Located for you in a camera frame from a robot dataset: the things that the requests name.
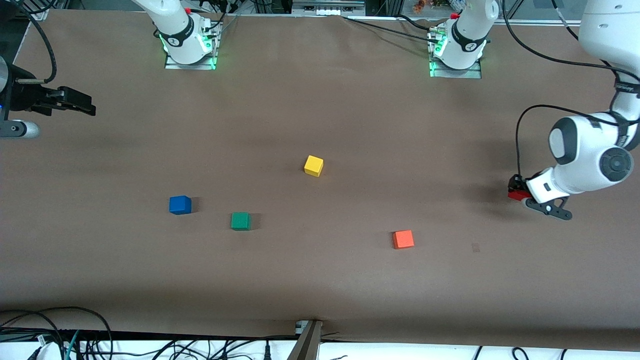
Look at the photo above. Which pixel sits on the metal support beam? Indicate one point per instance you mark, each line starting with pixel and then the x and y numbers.
pixel 307 345

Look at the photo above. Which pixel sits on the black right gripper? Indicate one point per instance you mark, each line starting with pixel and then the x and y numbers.
pixel 22 96

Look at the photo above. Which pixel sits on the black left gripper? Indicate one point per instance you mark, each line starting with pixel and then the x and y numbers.
pixel 514 182

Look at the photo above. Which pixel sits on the black power plug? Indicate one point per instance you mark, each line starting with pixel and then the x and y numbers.
pixel 267 351

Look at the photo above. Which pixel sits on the small metal clamp bracket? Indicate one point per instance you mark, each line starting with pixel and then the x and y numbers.
pixel 301 327

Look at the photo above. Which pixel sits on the aluminium corner bracket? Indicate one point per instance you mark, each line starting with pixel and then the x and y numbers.
pixel 39 13

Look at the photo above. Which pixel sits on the orange cube block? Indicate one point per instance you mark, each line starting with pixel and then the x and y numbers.
pixel 403 239

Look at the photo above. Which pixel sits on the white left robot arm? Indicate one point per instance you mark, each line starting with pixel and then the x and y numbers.
pixel 585 165

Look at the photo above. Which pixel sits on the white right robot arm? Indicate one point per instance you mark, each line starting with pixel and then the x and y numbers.
pixel 175 20

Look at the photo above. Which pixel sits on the aluminium frame rail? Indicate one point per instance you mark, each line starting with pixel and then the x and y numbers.
pixel 540 22

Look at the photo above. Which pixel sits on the red cube block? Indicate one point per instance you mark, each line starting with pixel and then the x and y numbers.
pixel 518 195

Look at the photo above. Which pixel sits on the green cube block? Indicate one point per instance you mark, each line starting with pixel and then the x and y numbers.
pixel 240 221

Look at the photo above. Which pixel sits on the blue cube block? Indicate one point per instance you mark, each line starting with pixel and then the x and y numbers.
pixel 180 205

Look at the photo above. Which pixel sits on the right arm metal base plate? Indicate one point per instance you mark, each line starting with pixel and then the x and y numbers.
pixel 216 45

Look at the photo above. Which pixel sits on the yellow cube block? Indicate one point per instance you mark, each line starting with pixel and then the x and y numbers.
pixel 313 165

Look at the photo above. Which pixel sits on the silver network switch box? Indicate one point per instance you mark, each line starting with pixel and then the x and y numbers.
pixel 327 7

